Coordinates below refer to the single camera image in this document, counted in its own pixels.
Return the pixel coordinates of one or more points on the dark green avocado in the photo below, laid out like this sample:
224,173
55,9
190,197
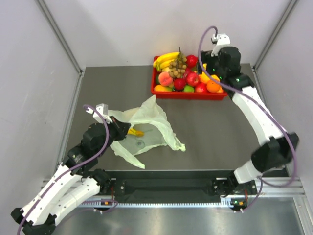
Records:
157,80

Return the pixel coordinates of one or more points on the green fruit front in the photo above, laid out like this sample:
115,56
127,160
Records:
188,89

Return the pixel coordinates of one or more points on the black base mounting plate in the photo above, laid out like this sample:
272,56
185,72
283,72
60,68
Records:
176,186

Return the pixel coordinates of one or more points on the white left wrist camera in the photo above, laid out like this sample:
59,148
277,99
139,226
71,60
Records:
102,114

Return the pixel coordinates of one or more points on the red apple front right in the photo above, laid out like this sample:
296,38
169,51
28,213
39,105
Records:
201,88

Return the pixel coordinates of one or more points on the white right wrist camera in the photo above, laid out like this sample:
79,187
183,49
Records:
220,41

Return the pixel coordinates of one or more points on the red apple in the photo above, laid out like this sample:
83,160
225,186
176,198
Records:
191,61
192,79
201,88

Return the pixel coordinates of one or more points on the red apple centre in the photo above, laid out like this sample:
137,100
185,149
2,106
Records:
192,79

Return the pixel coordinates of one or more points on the pale green plastic bag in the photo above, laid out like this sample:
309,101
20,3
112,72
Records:
150,119

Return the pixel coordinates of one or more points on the slotted cable duct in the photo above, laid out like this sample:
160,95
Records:
107,203

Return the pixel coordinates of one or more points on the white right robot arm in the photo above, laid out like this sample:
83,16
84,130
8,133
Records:
277,146

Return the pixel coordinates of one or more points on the yellow mango front left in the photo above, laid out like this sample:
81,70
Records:
160,88

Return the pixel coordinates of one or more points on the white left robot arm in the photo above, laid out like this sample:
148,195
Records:
73,182

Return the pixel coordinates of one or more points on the brown longan cluster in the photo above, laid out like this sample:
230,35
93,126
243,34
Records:
178,66

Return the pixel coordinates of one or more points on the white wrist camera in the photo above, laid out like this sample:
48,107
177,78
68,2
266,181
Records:
102,114
220,41

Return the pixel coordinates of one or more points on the red plastic fruit tray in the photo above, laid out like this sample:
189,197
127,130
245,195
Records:
180,94

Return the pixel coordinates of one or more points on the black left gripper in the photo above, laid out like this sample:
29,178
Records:
122,128

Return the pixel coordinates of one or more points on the small yellow banana bunch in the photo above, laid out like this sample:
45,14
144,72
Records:
135,133

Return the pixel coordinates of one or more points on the red apple on top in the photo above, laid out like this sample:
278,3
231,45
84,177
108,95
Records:
191,61

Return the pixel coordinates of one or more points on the yellow pear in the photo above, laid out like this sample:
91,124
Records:
204,78

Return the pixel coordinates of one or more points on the orange fruit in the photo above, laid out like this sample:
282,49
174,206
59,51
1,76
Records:
212,86

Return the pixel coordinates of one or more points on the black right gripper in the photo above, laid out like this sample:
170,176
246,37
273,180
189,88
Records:
206,58

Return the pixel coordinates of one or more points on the pink peach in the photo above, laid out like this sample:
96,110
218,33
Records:
165,79

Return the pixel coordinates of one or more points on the dark red fruit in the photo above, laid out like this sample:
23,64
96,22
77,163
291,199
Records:
179,84

